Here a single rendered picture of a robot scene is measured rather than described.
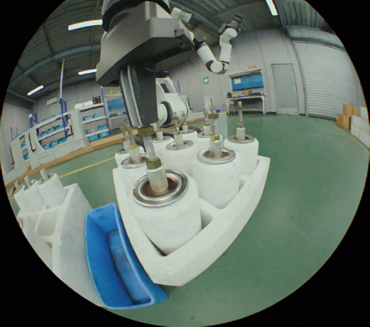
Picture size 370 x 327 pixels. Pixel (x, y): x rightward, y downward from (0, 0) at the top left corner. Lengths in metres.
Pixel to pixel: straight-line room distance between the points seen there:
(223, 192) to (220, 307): 0.29
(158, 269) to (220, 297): 0.21
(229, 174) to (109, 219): 0.38
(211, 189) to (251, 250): 0.24
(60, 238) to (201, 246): 0.27
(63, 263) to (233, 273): 0.35
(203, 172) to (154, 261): 0.15
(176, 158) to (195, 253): 0.19
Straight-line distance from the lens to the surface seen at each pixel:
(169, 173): 0.16
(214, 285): 0.34
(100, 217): 0.42
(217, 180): 0.18
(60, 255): 0.29
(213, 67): 0.75
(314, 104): 5.32
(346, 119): 3.72
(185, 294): 0.34
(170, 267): 0.16
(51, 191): 0.41
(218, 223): 0.18
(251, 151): 0.28
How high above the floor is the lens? 0.34
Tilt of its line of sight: 16 degrees down
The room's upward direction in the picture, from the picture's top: 8 degrees counter-clockwise
